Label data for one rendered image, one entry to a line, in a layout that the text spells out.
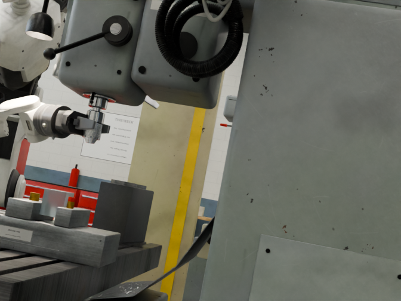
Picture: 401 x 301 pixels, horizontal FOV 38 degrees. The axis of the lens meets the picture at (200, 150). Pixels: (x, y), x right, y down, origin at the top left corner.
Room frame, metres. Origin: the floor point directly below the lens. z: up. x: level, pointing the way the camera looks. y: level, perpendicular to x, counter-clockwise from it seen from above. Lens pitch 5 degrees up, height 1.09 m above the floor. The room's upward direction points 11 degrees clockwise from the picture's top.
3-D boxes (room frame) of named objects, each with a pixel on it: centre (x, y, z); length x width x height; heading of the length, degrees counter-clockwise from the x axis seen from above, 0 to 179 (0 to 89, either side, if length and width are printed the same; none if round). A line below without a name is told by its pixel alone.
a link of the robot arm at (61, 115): (1.53, 0.36, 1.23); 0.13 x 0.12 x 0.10; 147
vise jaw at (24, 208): (1.34, 0.36, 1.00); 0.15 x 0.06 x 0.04; 174
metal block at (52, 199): (1.34, 0.30, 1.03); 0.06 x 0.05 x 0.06; 174
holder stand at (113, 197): (2.04, 0.22, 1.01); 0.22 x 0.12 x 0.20; 165
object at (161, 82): (1.45, 0.09, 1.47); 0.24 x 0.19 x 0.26; 172
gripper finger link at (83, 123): (1.45, 0.30, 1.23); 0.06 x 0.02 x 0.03; 57
